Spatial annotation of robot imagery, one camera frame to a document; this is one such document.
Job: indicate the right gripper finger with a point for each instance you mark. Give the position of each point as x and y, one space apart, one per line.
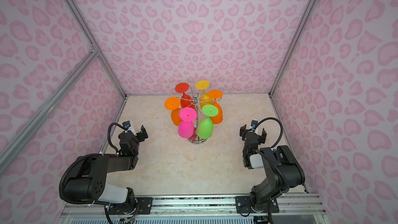
263 136
243 131

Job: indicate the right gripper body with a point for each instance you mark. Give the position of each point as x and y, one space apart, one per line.
252 134

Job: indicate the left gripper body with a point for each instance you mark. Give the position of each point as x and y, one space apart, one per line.
138 135

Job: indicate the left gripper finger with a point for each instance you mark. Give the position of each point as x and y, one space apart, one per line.
132 129
142 135

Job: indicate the green wine glass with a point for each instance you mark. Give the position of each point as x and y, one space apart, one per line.
205 127

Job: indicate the orange wine glass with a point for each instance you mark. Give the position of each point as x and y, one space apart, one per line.
173 104
217 116

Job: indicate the yellow wine glass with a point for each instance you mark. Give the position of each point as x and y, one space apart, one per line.
205 99

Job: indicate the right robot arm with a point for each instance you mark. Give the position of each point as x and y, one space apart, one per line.
282 172

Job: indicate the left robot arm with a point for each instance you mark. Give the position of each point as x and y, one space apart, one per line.
84 181

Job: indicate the pink wine glass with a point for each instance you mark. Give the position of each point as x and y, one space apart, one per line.
186 127

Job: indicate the chrome wine glass rack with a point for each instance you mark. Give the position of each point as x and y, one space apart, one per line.
199 112

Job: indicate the red wine glass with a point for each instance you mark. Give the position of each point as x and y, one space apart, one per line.
186 100

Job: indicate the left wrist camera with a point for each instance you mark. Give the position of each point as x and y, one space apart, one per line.
126 125

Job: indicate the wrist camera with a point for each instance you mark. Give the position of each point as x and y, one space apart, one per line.
254 124
126 125

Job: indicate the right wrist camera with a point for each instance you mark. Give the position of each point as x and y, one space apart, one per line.
254 124

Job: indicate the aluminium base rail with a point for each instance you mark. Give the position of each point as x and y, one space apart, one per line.
293 208

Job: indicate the aluminium frame strut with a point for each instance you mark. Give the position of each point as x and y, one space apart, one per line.
20 141

